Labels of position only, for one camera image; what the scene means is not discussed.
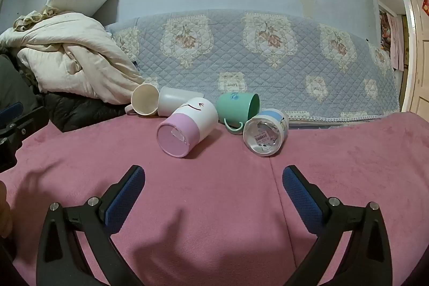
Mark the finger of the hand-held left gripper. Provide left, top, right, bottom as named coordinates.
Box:
left=0, top=104, right=48, bottom=146

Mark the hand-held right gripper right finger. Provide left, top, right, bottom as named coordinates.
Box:
left=282, top=165, right=393, bottom=286

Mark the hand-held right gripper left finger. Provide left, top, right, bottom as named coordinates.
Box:
left=36, top=165, right=146, bottom=286

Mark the pink and white cup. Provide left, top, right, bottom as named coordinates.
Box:
left=156, top=98, right=219, bottom=158

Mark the blue and white labelled cup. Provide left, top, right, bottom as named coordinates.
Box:
left=243, top=108, right=290, bottom=157

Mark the plain white cup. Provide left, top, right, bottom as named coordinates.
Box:
left=157, top=87, right=205, bottom=117

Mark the person's left hand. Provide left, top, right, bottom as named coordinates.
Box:
left=0, top=180, right=14, bottom=238

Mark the black jacket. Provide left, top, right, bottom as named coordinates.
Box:
left=0, top=50, right=133, bottom=133

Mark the pink bed blanket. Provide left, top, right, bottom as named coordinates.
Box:
left=0, top=111, right=429, bottom=286

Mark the cream quilt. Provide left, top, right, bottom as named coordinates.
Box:
left=0, top=9, right=145, bottom=105

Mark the blue floral quilted blanket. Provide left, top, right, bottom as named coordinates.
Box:
left=104, top=9, right=402, bottom=123

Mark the pink hanging cloth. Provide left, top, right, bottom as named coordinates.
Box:
left=386, top=14, right=405, bottom=71

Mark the cream wooden door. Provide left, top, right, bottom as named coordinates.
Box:
left=399, top=0, right=429, bottom=122

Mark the cream cup with handle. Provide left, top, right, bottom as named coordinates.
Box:
left=125, top=83, right=160, bottom=116

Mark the green cup with handle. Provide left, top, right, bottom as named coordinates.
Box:
left=216, top=92, right=261, bottom=134

